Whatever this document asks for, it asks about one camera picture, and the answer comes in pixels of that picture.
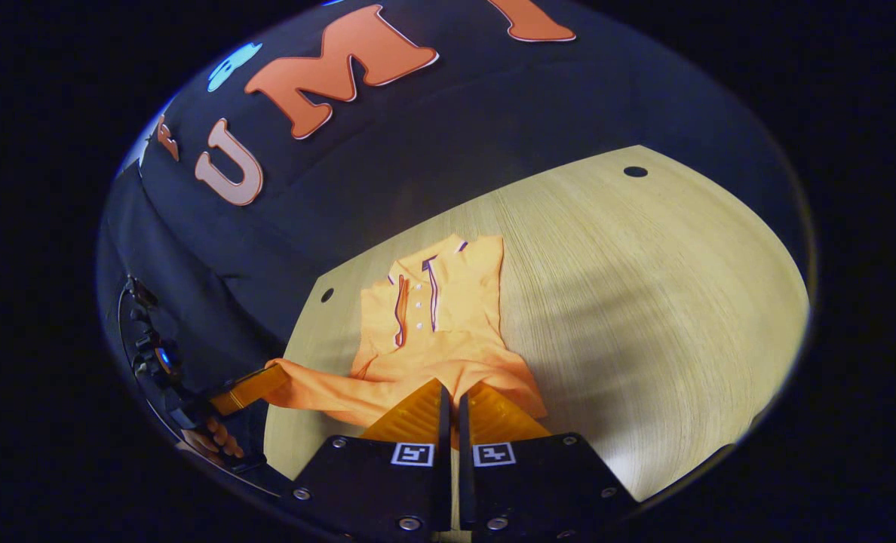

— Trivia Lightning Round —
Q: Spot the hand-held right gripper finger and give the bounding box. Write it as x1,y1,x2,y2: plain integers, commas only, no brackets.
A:
290,377,453,532
458,381,641,538

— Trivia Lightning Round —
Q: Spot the black camera stand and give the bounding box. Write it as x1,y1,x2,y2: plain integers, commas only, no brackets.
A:
120,278,186,389

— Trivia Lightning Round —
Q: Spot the thin white cable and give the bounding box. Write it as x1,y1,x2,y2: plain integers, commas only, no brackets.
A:
118,290,292,499

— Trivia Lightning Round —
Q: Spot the orange T-shirt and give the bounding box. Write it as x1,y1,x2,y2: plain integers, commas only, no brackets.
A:
265,234,548,431

